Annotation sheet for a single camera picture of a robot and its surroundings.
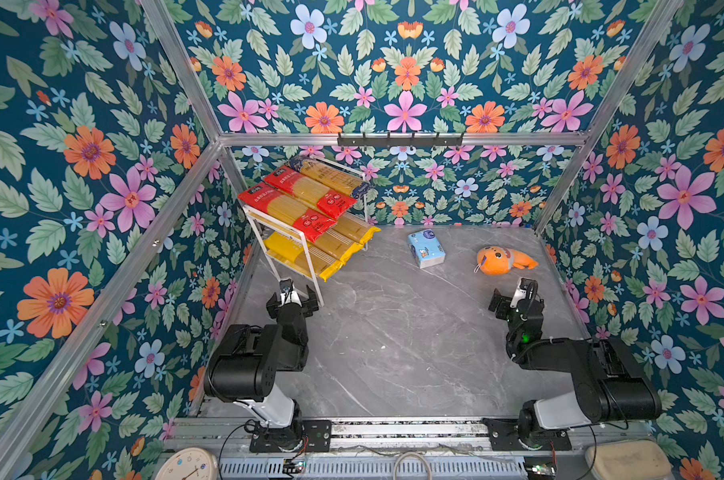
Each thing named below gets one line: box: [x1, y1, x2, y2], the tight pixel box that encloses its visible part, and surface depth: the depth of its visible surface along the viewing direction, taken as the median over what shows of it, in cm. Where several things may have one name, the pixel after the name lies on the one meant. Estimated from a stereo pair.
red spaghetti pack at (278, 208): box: [238, 182, 338, 243], surface depth 77 cm
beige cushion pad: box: [585, 440, 673, 480], surface depth 68 cm
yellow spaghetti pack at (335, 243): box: [311, 221, 379, 264], surface depth 94 cm
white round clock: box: [155, 447, 219, 480], surface depth 69 cm
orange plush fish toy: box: [474, 246, 539, 275], surface depth 103 cm
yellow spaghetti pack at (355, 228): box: [332, 212, 381, 244], surface depth 97 cm
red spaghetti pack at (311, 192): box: [263, 166, 358, 220], surface depth 82 cm
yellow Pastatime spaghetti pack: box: [264, 231, 345, 282], surface depth 90 cm
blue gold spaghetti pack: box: [287, 156, 371, 199], surface depth 87 cm
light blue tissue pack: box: [408, 229, 446, 269], surface depth 109 cm
